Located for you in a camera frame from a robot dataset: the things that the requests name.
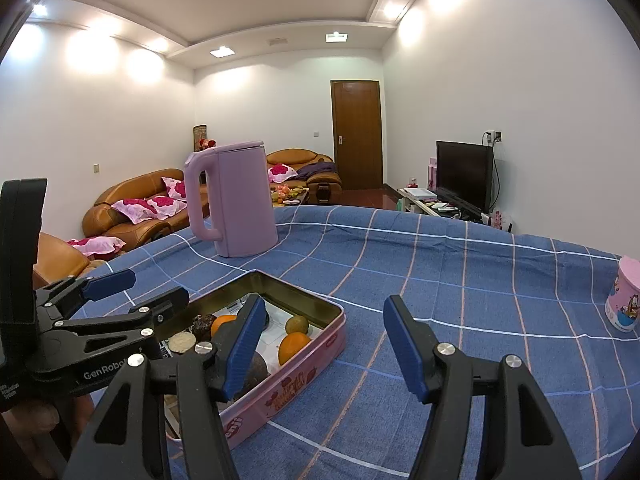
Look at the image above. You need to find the pink rectangular tin box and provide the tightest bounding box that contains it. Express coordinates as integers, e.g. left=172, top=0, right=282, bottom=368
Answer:
left=157, top=270, right=347, bottom=451

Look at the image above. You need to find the pink printed cup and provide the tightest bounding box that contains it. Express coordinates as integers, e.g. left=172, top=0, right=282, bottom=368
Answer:
left=604, top=256, right=640, bottom=333

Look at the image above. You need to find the brown leather armchair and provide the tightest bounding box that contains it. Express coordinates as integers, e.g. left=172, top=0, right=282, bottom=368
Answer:
left=34, top=232, right=108, bottom=288
left=266, top=148, right=343, bottom=204

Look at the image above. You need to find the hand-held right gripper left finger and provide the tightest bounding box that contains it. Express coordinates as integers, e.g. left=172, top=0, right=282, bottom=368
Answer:
left=62, top=294, right=267, bottom=480

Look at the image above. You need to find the brown wooden door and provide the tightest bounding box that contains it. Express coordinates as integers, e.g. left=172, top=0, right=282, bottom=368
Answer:
left=330, top=79, right=385, bottom=191

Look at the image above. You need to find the printed paper leaflet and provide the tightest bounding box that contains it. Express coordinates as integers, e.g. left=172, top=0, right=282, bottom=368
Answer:
left=220, top=300, right=323, bottom=376

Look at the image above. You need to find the pink electric kettle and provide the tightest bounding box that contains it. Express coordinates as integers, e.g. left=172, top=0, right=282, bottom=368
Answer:
left=183, top=141, right=279, bottom=259

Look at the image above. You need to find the blue checked tablecloth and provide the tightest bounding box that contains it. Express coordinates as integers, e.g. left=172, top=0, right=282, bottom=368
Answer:
left=65, top=204, right=640, bottom=480

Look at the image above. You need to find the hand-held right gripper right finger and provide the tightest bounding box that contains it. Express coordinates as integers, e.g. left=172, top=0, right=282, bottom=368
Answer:
left=383, top=294, right=583, bottom=480

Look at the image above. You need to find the brown leather sofa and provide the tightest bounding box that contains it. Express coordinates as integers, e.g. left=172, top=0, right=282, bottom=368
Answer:
left=82, top=168, right=211, bottom=253

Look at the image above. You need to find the person's left hand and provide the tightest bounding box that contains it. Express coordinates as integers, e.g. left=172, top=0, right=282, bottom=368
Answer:
left=0, top=400, right=58, bottom=461

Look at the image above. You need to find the white television stand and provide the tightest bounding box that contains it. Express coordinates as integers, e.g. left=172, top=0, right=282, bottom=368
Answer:
left=397, top=187, right=501, bottom=223

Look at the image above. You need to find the black television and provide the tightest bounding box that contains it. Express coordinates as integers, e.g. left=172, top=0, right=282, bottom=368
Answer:
left=436, top=140, right=495, bottom=215

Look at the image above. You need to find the black television cable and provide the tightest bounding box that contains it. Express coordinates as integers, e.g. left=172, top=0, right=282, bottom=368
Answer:
left=492, top=142, right=501, bottom=211

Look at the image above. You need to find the dark brown passion fruit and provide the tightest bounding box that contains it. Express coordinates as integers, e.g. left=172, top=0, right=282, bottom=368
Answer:
left=244, top=352, right=272, bottom=392

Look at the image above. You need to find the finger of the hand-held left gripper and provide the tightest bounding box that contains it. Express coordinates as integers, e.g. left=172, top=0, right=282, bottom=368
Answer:
left=35, top=269, right=137, bottom=318
left=62, top=287, right=191, bottom=352

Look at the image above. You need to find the small dark round fruit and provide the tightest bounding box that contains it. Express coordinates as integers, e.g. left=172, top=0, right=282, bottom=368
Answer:
left=192, top=314, right=217, bottom=341

